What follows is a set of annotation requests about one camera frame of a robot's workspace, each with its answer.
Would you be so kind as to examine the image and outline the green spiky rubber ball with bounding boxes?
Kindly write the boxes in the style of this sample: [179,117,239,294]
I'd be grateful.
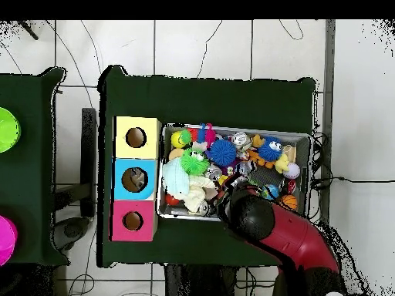
[180,148,211,177]

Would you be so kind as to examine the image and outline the mint green cloth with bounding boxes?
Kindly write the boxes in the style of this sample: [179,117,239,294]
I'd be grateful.
[162,158,191,198]

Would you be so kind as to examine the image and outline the cream knit cloth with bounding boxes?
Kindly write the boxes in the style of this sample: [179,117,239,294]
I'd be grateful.
[183,175,218,214]

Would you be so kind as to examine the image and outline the wooden three-hole box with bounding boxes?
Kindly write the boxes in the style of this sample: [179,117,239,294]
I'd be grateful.
[109,115,163,242]

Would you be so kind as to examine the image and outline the shallow silver mesh bin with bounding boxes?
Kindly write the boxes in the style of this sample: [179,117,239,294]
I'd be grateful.
[156,123,314,228]

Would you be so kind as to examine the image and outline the blue spiky rubber ball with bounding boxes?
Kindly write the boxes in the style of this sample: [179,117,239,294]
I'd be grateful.
[208,139,238,167]

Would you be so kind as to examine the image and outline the rainbow spiky caterpillar toy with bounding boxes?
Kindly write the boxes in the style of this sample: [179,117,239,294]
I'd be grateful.
[181,123,218,149]

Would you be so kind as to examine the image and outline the yellow smiley ball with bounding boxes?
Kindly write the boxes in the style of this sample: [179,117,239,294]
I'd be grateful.
[170,131,187,150]

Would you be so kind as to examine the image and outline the red ball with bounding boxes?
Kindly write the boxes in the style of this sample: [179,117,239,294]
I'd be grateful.
[164,193,181,207]

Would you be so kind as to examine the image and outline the silver-top drink can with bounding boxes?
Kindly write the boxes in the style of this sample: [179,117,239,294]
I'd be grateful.
[231,132,252,151]

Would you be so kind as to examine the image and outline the dark green table cloth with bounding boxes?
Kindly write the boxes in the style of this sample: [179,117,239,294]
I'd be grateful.
[96,64,317,268]
[0,66,70,267]

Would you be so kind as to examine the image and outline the white baseball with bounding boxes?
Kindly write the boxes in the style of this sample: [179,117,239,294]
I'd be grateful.
[282,162,301,180]

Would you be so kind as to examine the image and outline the black upright panel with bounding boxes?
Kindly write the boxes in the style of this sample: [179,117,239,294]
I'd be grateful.
[79,107,98,218]

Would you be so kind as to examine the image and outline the green plastic bowl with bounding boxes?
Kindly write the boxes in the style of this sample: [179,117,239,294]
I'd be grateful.
[0,106,22,154]

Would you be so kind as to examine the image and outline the pink plastic bowl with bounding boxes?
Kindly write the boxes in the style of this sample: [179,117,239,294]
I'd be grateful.
[0,214,19,267]

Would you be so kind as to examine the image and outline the dark slanted rod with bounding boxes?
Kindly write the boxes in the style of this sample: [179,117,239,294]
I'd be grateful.
[18,20,40,42]

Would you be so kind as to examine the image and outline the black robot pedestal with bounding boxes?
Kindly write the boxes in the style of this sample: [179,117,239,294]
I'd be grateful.
[164,264,238,296]

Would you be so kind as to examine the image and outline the black power cable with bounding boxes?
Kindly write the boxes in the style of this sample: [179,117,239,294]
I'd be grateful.
[309,175,395,190]

